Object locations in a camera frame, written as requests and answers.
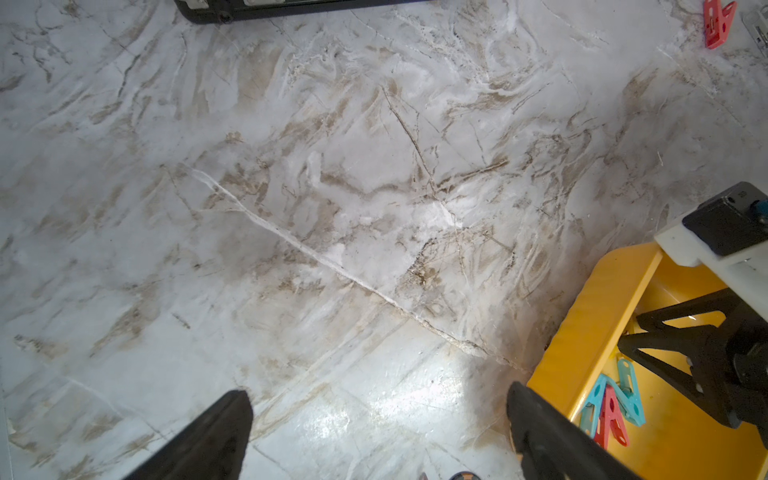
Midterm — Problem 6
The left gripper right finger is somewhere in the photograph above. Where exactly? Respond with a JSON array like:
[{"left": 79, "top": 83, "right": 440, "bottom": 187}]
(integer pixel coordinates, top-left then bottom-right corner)
[{"left": 506, "top": 381, "right": 638, "bottom": 479}]

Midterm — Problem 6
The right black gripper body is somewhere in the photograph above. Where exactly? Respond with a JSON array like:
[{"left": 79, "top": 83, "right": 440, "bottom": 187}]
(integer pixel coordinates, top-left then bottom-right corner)
[{"left": 702, "top": 299, "right": 767, "bottom": 443}]

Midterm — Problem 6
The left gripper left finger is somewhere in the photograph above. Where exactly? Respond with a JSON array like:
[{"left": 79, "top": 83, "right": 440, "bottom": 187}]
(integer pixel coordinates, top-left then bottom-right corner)
[{"left": 127, "top": 390, "right": 253, "bottom": 480}]

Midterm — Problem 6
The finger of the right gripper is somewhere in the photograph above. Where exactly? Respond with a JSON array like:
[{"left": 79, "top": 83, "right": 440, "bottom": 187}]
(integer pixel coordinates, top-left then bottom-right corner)
[{"left": 618, "top": 288, "right": 741, "bottom": 396}]

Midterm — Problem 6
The yellow plastic storage tray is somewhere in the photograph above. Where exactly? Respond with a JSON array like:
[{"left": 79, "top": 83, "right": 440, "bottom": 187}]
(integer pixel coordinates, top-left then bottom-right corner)
[{"left": 527, "top": 243, "right": 767, "bottom": 479}]

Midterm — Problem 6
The red clothespin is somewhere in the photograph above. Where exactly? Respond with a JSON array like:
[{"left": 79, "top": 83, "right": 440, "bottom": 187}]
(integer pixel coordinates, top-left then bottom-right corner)
[
  {"left": 703, "top": 0, "right": 738, "bottom": 50},
  {"left": 594, "top": 385, "right": 630, "bottom": 450}
]

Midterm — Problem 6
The red clothespin in tray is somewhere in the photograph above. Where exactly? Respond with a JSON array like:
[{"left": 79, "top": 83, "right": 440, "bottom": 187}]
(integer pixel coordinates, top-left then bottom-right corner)
[{"left": 594, "top": 385, "right": 630, "bottom": 450}]

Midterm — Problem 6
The black hard case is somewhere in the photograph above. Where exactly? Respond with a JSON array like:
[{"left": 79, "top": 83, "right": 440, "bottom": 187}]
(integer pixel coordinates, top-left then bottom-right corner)
[{"left": 174, "top": 0, "right": 412, "bottom": 25}]

